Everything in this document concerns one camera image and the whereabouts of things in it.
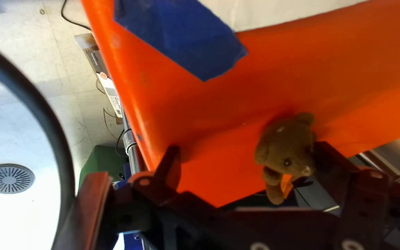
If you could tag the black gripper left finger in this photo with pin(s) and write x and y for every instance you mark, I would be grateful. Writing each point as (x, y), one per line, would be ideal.
(163, 185)

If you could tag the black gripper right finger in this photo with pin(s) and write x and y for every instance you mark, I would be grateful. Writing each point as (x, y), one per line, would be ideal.
(357, 199)

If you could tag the brown teddy bear toy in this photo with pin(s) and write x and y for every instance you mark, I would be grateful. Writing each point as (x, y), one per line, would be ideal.
(285, 147)

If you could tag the green box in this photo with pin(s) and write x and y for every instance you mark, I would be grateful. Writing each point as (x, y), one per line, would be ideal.
(100, 161)

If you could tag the reddish brown bar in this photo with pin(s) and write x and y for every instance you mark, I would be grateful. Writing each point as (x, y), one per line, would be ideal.
(86, 208)

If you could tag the white power strip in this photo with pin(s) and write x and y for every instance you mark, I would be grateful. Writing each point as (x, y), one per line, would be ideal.
(107, 88)

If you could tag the orange cloth sheet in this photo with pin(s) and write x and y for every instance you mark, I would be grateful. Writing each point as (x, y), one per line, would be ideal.
(302, 78)

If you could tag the blue tape patch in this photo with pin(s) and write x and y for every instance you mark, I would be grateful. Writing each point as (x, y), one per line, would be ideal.
(181, 32)

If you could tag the round grey floor drain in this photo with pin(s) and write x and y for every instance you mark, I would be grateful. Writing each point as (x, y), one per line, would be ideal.
(9, 178)

